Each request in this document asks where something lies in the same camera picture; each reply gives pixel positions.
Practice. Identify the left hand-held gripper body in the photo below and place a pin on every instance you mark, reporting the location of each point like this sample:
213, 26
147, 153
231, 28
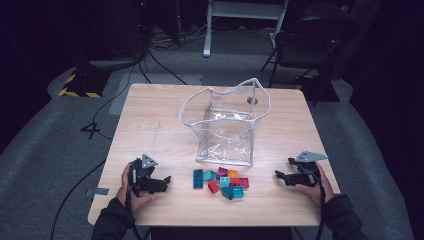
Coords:
143, 173

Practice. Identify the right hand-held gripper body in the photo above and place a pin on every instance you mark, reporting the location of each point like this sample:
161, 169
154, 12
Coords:
308, 156

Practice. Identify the red toy block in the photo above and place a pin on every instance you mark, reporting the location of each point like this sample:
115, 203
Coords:
244, 182
213, 187
235, 181

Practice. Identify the teal toy block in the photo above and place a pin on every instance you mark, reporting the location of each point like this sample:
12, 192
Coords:
224, 182
238, 191
209, 175

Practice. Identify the orange toy block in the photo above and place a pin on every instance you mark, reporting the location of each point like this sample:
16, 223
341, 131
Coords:
233, 173

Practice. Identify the dark blue curved toy block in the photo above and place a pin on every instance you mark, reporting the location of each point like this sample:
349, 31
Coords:
228, 192

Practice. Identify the magenta toy block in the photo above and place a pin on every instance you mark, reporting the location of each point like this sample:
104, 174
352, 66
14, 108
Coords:
222, 172

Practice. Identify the clear plastic bag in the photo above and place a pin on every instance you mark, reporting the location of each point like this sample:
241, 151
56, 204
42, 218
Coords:
226, 133

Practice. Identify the person's left hand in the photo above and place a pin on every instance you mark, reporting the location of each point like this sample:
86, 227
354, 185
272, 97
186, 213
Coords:
125, 186

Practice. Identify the person's right hand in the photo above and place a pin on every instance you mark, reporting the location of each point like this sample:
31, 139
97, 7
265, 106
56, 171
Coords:
323, 191

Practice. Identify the dark blue flat toy block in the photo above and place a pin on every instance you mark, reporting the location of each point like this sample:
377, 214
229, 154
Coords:
198, 179

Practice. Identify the grey tape strip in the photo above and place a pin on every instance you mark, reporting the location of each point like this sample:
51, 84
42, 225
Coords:
100, 191

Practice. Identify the black tape cross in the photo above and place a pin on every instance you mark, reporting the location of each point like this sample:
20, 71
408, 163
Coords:
90, 129

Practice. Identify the black yellow striped stand base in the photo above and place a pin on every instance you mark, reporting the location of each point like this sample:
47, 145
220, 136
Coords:
85, 85

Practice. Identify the black chair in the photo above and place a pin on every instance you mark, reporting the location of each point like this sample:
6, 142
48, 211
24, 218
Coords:
310, 43

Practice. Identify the dark equipment stand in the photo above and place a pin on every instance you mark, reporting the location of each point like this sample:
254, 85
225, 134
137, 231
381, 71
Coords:
113, 30

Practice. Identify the white desk frame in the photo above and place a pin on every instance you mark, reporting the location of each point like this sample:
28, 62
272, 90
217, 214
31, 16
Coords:
245, 10

